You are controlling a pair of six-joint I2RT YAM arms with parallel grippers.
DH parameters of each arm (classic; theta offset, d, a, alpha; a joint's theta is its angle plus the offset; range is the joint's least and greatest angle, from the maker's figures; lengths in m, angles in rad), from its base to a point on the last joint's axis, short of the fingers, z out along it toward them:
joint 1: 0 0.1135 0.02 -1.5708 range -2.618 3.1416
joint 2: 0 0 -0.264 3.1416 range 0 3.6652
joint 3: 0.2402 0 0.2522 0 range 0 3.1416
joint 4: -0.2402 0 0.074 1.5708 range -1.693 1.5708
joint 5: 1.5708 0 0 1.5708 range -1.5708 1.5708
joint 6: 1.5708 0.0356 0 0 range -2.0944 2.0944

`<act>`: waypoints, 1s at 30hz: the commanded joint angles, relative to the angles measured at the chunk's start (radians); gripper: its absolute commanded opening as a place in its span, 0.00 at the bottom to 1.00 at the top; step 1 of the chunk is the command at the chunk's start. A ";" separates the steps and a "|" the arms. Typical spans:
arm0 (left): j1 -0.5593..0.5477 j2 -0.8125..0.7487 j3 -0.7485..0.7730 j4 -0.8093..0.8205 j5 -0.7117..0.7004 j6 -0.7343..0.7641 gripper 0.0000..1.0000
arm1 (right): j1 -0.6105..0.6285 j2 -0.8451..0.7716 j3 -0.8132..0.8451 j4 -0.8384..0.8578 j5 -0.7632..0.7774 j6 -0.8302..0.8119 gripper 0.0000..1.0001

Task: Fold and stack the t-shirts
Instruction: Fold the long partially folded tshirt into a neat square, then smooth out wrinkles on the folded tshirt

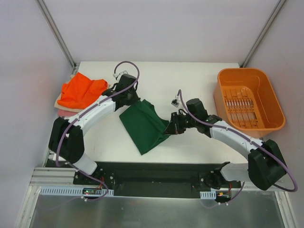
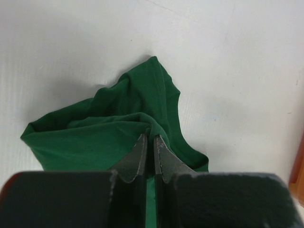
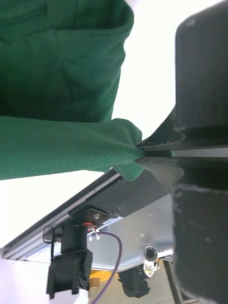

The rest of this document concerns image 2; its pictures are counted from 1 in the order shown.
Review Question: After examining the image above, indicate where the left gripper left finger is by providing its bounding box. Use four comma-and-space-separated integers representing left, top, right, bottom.
0, 134, 147, 228

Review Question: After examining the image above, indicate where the orange plastic basket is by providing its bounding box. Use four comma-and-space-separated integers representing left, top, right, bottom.
288, 136, 304, 204

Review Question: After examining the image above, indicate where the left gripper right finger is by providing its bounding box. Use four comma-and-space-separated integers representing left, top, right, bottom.
154, 136, 304, 228

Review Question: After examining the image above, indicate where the dark green t shirt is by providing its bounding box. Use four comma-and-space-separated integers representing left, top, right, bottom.
21, 57, 209, 228

